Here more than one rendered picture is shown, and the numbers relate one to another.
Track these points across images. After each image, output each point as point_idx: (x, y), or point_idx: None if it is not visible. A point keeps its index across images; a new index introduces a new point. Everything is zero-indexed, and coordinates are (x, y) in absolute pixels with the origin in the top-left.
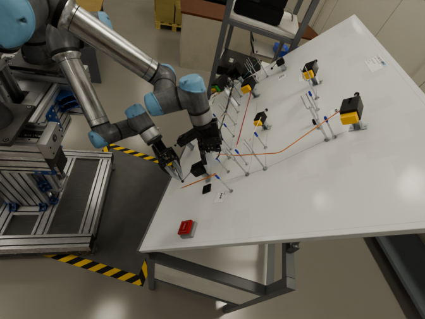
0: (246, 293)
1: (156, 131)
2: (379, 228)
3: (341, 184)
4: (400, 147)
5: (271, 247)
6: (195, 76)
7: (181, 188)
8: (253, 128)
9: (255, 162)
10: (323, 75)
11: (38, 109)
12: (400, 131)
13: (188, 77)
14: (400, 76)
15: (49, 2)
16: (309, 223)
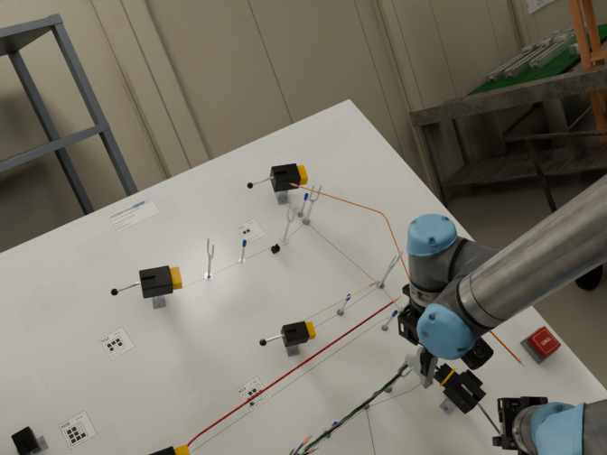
0: None
1: (524, 410)
2: (392, 151)
3: (365, 185)
4: (307, 155)
5: None
6: (421, 220)
7: (521, 361)
8: (294, 385)
9: (375, 311)
10: (131, 293)
11: None
12: (285, 160)
13: (434, 227)
14: (183, 178)
15: None
16: (418, 196)
